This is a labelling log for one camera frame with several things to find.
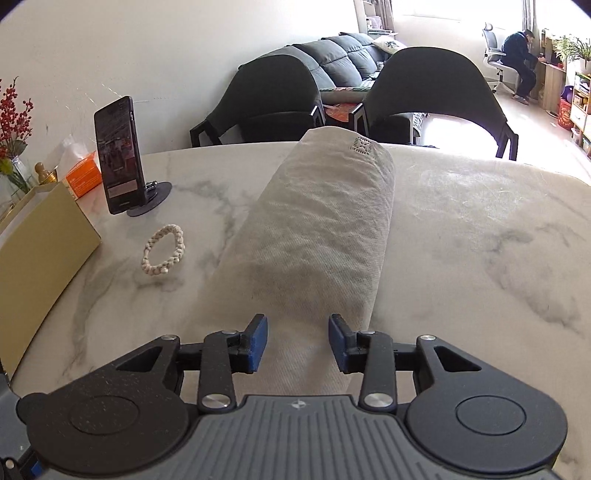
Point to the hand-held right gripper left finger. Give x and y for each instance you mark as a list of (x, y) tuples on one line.
[(258, 344)]

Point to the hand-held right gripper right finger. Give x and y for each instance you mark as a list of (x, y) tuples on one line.
[(337, 344)]

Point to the white shopping bag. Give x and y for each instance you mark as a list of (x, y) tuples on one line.
[(314, 221)]

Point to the yellow cardboard box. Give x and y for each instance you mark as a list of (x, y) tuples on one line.
[(41, 249)]

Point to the red patterned cushion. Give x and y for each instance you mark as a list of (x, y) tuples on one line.
[(340, 113)]

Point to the black smartphone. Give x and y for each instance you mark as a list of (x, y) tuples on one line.
[(117, 152)]

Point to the glass vase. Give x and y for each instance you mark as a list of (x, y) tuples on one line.
[(16, 174)]

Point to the orange tissue box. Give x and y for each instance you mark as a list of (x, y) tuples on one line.
[(83, 177)]

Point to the brass gourd ornament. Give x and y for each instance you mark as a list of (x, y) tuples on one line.
[(46, 174)]

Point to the black dining chair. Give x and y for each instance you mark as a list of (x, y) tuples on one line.
[(268, 87), (434, 83)]

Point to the dark grey sofa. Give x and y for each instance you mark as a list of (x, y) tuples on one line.
[(351, 50)]

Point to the white sofa pillow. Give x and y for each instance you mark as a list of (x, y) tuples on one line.
[(390, 44)]

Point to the flower bouquet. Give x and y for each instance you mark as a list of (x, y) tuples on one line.
[(11, 99)]

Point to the red bucket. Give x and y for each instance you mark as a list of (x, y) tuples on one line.
[(566, 115)]

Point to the white bookshelf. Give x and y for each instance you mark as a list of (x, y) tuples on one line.
[(374, 16)]

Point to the low wooden drawer cabinet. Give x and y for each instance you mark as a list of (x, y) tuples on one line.
[(582, 115)]

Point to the white office chair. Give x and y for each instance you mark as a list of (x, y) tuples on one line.
[(491, 41)]

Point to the wooden desk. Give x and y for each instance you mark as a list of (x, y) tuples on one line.
[(551, 78)]

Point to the wooden shelf unit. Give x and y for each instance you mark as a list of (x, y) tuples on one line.
[(582, 85)]

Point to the window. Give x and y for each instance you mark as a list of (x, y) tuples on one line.
[(461, 9)]

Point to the potted green plant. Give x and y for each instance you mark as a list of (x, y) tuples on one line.
[(572, 48)]

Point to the grey curtain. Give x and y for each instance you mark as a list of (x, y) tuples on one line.
[(531, 16)]

